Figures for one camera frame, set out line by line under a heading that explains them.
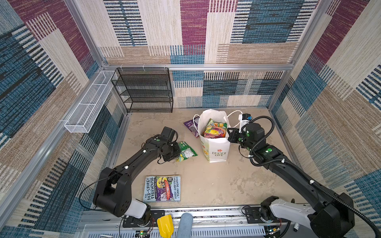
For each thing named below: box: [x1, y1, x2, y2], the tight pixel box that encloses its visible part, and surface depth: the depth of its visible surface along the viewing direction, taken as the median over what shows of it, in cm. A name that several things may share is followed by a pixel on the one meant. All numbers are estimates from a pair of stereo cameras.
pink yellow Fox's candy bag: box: [203, 125, 227, 139], surface depth 86 cm
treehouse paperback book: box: [143, 174, 182, 202], surface depth 83 cm
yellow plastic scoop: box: [156, 214, 175, 238], surface depth 72 cm
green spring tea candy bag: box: [176, 141, 198, 163], surface depth 91 cm
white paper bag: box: [197, 109, 231, 164], surface depth 85 cm
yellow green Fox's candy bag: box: [204, 118, 227, 131], surface depth 91 cm
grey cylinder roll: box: [176, 212, 194, 238], surface depth 70 cm
